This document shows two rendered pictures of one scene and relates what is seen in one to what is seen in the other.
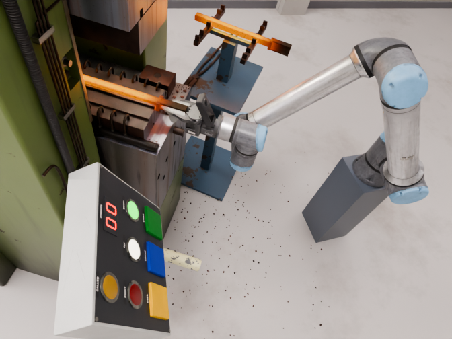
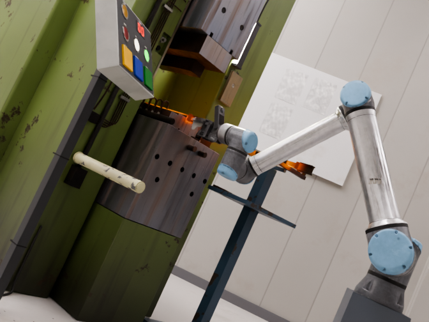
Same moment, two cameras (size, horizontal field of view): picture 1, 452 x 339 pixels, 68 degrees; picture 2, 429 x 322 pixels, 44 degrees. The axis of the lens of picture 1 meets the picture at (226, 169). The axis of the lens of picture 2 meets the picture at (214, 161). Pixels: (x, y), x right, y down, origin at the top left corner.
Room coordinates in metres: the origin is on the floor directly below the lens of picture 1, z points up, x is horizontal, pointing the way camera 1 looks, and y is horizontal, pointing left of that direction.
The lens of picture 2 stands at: (-0.89, -1.45, 0.65)
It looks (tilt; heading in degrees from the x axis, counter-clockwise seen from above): 5 degrees up; 41
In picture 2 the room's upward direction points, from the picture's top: 25 degrees clockwise
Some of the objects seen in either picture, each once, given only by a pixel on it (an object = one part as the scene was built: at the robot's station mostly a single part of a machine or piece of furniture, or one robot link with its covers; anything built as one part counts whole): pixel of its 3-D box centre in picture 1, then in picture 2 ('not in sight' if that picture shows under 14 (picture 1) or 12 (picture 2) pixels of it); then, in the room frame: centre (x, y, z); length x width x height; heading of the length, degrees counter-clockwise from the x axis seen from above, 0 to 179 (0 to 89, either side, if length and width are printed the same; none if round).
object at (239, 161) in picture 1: (243, 153); (232, 164); (0.82, -0.05, 0.86); 0.12 x 0.09 x 0.12; 14
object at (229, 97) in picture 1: (222, 79); (252, 206); (1.34, 0.14, 0.76); 0.40 x 0.30 x 0.02; 172
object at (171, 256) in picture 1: (144, 247); (107, 171); (0.45, 0.21, 0.62); 0.44 x 0.05 x 0.05; 89
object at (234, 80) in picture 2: not in sight; (230, 89); (1.11, 0.42, 1.27); 0.09 x 0.02 x 0.17; 179
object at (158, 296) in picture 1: (157, 301); (126, 58); (0.19, 0.07, 1.01); 0.07 x 0.05 x 0.07; 24
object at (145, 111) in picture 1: (98, 97); (155, 115); (0.80, 0.50, 0.96); 0.42 x 0.20 x 0.09; 89
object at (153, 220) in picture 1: (152, 223); (147, 78); (0.37, 0.15, 1.01); 0.07 x 0.05 x 0.07; 24
